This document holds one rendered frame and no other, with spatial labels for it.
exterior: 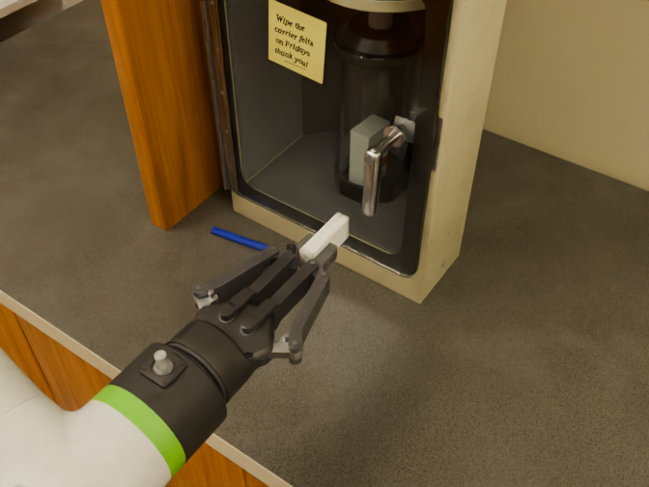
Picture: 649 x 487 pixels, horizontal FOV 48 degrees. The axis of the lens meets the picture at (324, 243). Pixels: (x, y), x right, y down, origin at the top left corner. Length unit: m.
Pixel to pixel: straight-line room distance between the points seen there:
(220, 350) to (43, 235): 0.55
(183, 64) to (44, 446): 0.56
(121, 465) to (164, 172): 0.53
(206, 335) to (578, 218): 0.67
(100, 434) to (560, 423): 0.53
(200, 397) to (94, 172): 0.67
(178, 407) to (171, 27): 0.51
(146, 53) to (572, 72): 0.64
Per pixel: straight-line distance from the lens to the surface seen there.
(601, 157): 1.26
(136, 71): 0.93
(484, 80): 0.84
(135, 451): 0.59
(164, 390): 0.60
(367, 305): 0.97
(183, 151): 1.04
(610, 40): 1.16
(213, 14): 0.90
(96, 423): 0.60
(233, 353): 0.64
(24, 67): 1.52
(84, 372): 1.16
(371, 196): 0.80
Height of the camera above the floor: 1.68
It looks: 45 degrees down
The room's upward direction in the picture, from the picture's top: straight up
